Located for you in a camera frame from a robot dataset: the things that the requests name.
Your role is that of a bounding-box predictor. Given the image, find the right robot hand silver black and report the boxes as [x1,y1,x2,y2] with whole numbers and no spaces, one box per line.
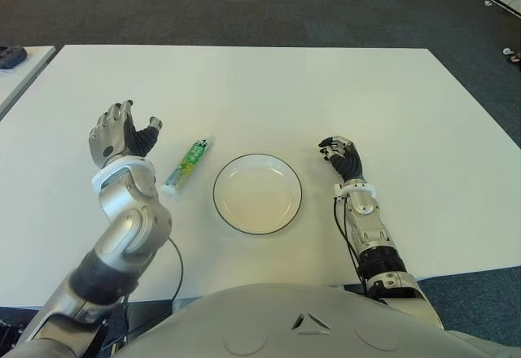
[317,134,365,183]

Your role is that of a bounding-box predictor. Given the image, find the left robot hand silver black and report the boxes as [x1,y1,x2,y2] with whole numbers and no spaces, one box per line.
[88,99,164,168]

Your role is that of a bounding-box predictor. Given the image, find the green white toothpaste tube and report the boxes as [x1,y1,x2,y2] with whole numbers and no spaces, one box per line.
[161,137,212,199]

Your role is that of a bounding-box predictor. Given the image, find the white plate with black rim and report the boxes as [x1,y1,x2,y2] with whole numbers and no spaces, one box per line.
[212,153,304,237]

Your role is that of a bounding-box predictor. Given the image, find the white side table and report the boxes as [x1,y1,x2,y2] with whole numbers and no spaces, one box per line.
[0,45,57,119]

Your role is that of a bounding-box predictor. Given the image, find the dark controller device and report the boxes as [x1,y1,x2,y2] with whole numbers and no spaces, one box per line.
[0,46,28,70]

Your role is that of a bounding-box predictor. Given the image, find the grey robot torso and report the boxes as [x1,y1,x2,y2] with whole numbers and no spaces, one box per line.
[103,282,521,358]

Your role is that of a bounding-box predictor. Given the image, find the black base equipment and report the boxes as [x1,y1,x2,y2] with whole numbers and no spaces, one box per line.
[0,317,29,347]

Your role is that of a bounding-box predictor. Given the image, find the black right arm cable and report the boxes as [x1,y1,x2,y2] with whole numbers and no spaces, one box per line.
[332,195,367,290]

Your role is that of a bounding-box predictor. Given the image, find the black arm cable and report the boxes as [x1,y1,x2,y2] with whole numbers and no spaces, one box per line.
[332,195,367,290]
[121,235,185,347]

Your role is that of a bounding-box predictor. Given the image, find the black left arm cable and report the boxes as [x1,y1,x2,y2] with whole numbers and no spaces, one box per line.
[121,235,185,347]

